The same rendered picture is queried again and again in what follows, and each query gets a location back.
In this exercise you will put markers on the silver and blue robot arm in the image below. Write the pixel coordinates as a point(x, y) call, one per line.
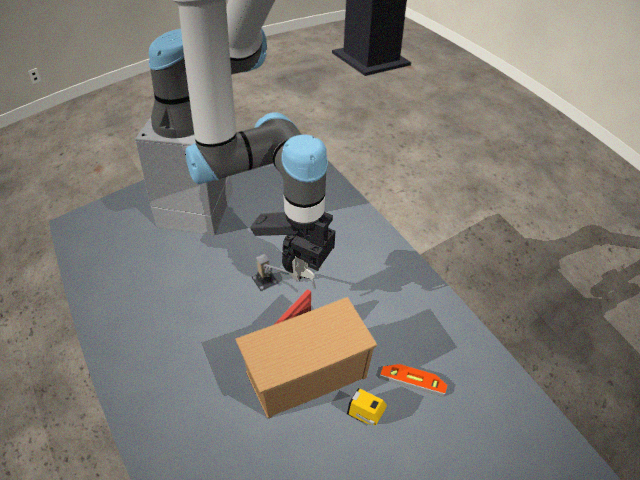
point(204, 68)

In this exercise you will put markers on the brown wooden cabinet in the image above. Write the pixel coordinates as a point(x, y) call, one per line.
point(306, 356)

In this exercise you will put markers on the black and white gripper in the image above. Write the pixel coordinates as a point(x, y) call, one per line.
point(308, 240)

